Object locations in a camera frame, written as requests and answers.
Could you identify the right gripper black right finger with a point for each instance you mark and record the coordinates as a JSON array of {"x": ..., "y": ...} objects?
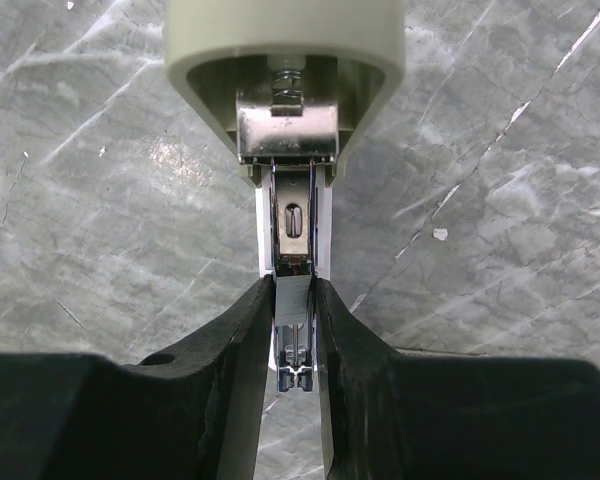
[{"x": 387, "y": 415}]

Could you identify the silver staple strip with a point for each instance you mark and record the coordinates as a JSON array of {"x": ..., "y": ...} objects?
[{"x": 291, "y": 304}]

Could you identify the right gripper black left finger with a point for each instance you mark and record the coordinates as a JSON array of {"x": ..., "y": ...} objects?
[{"x": 189, "y": 411}]

